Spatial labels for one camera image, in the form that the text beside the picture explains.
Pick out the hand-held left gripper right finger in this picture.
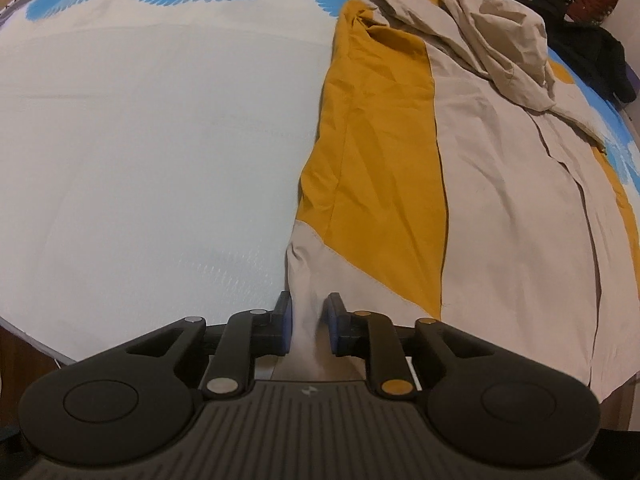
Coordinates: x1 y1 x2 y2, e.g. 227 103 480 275
325 292 502 399

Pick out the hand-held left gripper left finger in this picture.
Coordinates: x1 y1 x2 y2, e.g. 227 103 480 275
119 291 294 401

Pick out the beige and mustard hooded jacket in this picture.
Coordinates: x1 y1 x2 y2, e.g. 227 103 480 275
285 0 640 405

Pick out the black jacket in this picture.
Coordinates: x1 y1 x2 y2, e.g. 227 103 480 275
497 0 630 107

